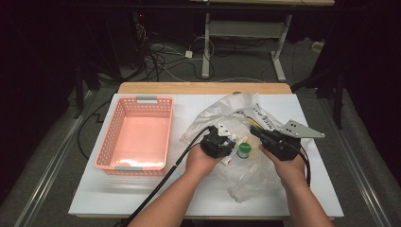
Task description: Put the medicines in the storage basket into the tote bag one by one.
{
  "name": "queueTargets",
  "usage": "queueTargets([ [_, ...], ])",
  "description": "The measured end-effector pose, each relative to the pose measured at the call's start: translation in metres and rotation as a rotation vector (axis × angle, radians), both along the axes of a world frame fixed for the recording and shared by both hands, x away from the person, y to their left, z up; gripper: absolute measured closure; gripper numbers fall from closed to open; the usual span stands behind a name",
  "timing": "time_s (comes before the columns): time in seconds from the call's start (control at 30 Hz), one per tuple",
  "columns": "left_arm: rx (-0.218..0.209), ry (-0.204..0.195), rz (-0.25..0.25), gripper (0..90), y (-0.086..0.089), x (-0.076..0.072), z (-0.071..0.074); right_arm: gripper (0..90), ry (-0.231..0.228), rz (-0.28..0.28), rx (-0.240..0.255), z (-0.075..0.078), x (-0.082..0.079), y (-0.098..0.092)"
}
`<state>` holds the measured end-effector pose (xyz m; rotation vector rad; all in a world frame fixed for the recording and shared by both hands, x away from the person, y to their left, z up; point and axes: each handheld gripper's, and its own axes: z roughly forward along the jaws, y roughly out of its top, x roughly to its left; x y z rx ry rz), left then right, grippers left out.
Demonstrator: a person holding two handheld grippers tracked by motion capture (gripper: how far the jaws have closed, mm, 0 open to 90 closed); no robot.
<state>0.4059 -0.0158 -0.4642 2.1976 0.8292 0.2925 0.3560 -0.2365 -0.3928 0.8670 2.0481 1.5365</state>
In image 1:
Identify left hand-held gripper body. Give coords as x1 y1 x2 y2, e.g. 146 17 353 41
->
200 122 235 159

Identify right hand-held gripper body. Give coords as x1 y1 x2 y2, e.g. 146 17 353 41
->
263 119 326 162

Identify small green-capped bottle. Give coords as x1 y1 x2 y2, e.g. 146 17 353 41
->
236 142 253 160

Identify clear plastic bag smiley print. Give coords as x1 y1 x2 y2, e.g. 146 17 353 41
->
179 93 316 203

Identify pink plastic basket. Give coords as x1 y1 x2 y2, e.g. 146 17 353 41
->
95 95 175 176

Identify person's left hand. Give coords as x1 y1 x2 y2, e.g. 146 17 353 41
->
184 144 222 178

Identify person's right hand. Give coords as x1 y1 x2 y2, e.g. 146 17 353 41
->
259 145 307 187

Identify black metal stand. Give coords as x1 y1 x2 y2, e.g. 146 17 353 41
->
291 61 345 131
73 58 102 120

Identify white table board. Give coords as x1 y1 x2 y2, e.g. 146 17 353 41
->
68 93 344 218

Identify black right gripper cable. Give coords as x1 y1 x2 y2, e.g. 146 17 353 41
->
297 147 312 187

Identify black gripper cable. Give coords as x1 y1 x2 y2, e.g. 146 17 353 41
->
119 126 216 227
297 147 312 187

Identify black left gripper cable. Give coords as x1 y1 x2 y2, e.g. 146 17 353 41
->
119 126 216 227

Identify metal floor rail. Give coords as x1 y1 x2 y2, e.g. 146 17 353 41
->
325 124 393 227
13 90 96 227

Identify tangle of floor cables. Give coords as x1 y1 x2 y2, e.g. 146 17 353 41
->
131 12 218 83

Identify white metal frame desk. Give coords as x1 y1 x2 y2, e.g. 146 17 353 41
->
188 0 336 82

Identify black floor cable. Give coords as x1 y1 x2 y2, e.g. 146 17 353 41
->
77 99 112 161

